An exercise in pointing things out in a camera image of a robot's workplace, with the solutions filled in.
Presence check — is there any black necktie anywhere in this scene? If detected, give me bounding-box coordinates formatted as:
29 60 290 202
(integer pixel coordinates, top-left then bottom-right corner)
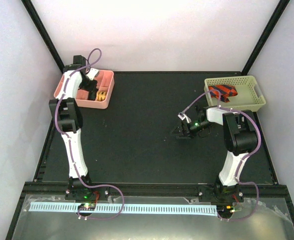
87 91 97 101

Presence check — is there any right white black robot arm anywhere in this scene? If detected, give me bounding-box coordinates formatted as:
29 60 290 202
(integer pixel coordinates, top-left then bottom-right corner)
171 106 261 202

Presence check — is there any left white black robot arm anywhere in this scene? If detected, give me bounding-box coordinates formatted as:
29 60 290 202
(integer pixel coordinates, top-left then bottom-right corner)
49 55 99 200

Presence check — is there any yellow black rolled tie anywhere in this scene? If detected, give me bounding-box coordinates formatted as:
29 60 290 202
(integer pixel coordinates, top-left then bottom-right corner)
96 90 107 102

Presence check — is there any pink compartment organizer box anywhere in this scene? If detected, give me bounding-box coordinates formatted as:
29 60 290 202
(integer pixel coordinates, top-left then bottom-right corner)
49 70 114 111

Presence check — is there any orange navy striped tie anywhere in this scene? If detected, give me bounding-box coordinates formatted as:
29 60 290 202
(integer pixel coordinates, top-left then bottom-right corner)
208 84 238 103

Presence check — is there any green perforated plastic basket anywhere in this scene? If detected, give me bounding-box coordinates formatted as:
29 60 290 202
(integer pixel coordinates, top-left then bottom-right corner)
204 75 266 112

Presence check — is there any clear acrylic sheet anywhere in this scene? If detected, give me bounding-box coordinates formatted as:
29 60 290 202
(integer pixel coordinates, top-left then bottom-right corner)
8 195 294 240

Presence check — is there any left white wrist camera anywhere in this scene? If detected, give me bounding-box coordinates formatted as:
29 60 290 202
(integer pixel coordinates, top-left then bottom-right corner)
86 68 100 81

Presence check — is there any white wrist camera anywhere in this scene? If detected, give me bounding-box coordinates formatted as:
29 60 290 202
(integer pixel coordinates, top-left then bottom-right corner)
178 112 191 124
86 68 100 81

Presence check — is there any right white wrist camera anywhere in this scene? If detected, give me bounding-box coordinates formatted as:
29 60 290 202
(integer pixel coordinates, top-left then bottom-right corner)
178 112 191 124

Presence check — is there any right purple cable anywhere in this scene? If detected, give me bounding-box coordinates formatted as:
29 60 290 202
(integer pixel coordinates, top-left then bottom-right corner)
179 89 264 223

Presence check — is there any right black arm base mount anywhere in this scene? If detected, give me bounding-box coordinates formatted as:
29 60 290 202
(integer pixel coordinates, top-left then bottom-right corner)
198 185 244 204

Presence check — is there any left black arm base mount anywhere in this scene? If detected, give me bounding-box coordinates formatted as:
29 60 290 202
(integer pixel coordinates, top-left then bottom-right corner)
64 184 110 202

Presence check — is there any left black frame post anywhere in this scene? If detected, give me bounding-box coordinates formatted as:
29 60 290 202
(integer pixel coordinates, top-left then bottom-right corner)
21 0 64 73

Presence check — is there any black frame post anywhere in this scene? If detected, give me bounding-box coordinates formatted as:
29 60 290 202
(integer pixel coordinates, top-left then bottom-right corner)
21 0 64 73
241 0 290 76

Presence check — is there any light blue slotted cable duct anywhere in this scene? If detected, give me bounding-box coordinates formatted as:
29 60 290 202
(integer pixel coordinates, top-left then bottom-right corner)
28 202 217 217

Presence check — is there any right black frame post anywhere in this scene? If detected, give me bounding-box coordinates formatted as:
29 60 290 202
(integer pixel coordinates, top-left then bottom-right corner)
241 0 290 76

